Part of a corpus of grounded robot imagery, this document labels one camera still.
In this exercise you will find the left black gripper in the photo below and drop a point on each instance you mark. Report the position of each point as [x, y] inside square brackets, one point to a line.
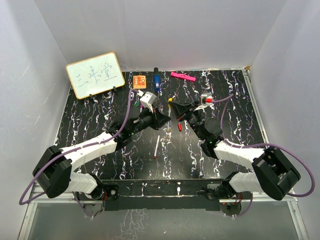
[158, 119]

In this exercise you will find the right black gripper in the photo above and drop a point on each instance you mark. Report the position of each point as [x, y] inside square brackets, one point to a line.
[180, 109]

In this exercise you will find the white pen yellow tip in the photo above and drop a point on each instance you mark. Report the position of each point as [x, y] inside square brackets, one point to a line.
[168, 123]

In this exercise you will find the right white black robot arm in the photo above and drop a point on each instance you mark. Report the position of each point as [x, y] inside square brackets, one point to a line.
[271, 171]

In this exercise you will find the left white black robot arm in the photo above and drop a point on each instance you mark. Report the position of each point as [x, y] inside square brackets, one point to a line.
[56, 170]

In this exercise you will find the red pen cap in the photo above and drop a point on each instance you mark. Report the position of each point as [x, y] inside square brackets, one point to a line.
[179, 127]

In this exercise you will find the white pen red tip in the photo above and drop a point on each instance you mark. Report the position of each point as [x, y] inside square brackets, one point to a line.
[156, 147]

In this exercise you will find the pink plastic clip bar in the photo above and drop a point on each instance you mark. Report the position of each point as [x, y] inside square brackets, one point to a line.
[183, 76]

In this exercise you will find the orange mini notebook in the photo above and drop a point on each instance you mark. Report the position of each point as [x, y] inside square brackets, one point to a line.
[139, 82]

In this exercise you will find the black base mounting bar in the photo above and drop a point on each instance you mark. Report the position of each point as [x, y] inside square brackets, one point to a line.
[169, 194]

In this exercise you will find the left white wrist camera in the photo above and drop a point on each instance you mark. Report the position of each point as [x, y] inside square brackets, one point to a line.
[147, 99]

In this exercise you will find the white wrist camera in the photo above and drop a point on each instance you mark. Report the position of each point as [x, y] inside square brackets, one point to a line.
[203, 100]
[147, 99]

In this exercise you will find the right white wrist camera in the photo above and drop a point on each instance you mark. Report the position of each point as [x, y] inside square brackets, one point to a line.
[203, 100]

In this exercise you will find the small whiteboard with wooden frame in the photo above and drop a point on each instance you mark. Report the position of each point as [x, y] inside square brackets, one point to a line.
[95, 75]

